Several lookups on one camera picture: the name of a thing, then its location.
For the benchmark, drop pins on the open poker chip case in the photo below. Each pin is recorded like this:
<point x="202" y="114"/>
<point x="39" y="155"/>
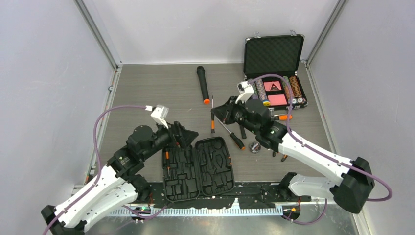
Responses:
<point x="273" y="62"/>

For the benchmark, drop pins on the orange handled pliers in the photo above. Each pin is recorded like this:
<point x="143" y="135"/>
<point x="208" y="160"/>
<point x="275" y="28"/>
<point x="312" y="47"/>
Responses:
<point x="277" y="154"/>

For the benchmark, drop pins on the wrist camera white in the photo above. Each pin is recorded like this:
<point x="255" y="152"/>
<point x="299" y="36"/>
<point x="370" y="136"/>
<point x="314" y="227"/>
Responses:
<point x="245" y="92"/>
<point x="158" y="114"/>

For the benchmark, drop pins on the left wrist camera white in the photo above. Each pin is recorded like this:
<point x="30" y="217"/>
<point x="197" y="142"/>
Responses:
<point x="158" y="114"/>

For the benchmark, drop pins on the black microphone orange end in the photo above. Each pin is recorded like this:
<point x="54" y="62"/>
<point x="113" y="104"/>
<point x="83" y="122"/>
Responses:
<point x="201" y="73"/>

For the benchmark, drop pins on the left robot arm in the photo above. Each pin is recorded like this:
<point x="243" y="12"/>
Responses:
<point x="117" y="183"/>

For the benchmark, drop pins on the black tool kit case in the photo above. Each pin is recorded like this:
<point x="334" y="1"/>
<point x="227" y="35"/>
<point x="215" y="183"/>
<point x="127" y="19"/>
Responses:
<point x="207" y="164"/>

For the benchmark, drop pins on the orange handled screwdriver by case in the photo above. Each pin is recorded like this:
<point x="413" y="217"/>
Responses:
<point x="282" y="117"/>

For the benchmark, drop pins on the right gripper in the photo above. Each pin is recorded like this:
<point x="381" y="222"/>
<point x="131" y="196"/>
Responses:
<point x="224" y="112"/>

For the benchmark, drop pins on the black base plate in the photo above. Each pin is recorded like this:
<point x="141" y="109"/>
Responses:
<point x="249" y="195"/>

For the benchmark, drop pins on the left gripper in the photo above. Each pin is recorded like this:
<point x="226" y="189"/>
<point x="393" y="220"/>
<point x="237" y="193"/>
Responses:
<point x="178" y="134"/>

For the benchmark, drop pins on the thin orange black screwdriver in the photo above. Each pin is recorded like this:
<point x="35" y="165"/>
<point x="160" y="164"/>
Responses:
<point x="212" y="116"/>

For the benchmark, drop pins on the claw hammer black handle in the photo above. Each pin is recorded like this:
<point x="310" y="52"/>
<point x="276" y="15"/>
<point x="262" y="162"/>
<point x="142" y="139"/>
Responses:
<point x="243" y="132"/>

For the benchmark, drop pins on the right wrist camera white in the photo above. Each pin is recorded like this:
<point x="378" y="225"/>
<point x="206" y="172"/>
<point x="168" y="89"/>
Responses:
<point x="245" y="92"/>

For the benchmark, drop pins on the small orange black screwdriver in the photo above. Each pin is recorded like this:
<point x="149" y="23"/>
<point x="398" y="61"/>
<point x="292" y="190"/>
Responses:
<point x="167" y="156"/>

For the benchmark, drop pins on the small round bit holder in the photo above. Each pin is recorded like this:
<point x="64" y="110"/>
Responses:
<point x="254" y="147"/>

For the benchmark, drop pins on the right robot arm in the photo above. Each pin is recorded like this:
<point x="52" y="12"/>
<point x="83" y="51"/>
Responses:
<point x="344" y="180"/>

